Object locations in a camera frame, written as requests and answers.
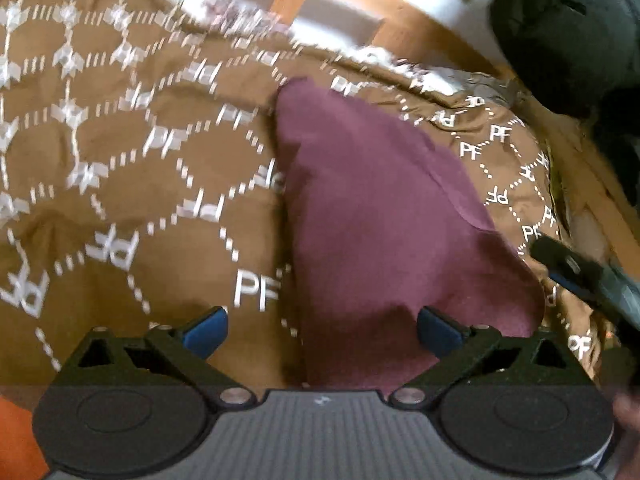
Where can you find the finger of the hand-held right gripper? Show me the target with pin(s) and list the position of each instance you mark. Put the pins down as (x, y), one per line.
(565, 267)

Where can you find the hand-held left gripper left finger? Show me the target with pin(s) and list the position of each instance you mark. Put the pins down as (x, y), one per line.
(207, 330)

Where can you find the maroon garment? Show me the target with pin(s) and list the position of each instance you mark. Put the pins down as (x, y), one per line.
(380, 220)

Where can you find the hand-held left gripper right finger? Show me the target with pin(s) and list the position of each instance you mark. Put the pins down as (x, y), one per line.
(439, 330)

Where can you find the wooden bed frame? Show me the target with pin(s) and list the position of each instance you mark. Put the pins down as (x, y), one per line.
(425, 35)

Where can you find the brown printed blanket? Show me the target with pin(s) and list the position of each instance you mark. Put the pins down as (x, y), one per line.
(140, 160)

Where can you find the orange cloth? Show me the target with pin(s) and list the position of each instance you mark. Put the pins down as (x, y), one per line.
(17, 435)

